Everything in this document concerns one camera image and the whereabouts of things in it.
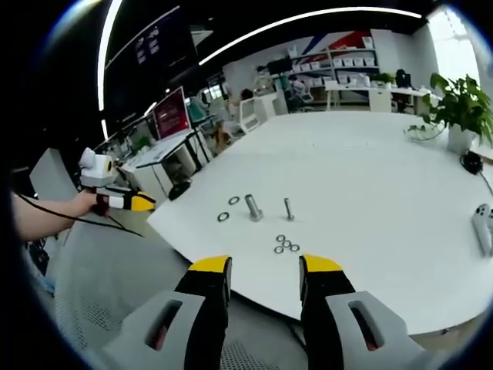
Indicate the green potted plant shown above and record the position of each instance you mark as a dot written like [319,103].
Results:
[460,112]

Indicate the large threaded stud bolt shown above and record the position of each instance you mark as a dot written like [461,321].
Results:
[253,208]

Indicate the white handheld controller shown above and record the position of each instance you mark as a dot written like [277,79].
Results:
[483,231]

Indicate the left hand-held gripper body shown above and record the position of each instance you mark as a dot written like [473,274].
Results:
[96,169]

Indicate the white office chair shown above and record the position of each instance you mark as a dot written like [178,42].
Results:
[251,113]

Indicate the large metal washer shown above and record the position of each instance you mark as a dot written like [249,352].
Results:
[233,200]
[222,216]

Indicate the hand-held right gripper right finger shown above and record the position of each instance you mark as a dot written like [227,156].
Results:
[331,308]

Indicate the red screen monitor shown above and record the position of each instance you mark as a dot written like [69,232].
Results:
[170,113]

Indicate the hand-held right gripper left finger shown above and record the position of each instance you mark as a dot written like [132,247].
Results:
[200,308]

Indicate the white side desk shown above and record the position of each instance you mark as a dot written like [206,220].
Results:
[169,148]

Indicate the small metal washer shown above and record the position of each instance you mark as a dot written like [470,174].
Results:
[280,237]
[286,243]
[279,250]
[294,247]

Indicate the small green plant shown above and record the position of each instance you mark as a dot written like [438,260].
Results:
[383,79]

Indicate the thin threaded stud bolt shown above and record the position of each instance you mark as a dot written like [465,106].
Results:
[288,210]

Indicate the person's left hand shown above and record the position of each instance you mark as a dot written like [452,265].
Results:
[88,203]

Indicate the white background desk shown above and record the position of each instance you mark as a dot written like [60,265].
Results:
[377,94]

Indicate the white storage shelf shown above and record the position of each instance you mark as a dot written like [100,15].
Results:
[333,73]

